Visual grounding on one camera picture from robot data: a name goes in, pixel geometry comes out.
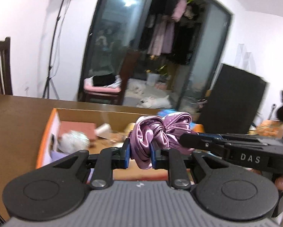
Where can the white wedge sponge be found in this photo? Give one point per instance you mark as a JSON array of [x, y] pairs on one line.
[[104, 131]]

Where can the hanging clothes rack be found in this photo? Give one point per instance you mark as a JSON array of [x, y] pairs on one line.
[[171, 29]]

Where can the purple knit pouch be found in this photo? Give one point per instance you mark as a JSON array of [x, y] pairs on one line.
[[55, 155]]

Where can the black sliding door frame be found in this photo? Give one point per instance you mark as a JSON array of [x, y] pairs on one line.
[[116, 71]]

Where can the purple satin scrunchie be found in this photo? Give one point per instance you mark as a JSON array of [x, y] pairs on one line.
[[164, 131]]

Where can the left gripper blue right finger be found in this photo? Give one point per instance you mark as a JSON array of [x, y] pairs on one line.
[[161, 158]]

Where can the pink white sponge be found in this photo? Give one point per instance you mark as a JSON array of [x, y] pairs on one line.
[[86, 128]]

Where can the iridescent mesh ball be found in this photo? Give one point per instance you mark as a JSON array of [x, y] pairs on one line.
[[73, 141]]

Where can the red cardboard box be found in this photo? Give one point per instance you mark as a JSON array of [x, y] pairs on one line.
[[118, 122]]

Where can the clear snack packet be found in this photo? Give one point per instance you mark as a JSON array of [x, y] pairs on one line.
[[117, 139]]

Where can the blue tissue pack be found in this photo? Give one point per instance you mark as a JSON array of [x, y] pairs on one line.
[[165, 112]]

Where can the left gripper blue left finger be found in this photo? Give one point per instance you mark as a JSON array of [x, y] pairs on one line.
[[114, 157]]

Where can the dark wooden chair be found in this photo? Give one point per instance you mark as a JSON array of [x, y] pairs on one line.
[[5, 76]]

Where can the yellow plush toy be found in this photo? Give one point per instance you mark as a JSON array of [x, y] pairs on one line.
[[129, 128]]

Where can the studio light on stand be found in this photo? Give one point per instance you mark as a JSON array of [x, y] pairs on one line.
[[54, 55]]

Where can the orange paper piece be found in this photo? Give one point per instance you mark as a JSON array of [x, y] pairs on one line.
[[198, 128]]

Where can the black paper bag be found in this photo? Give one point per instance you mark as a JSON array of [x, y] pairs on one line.
[[233, 102]]

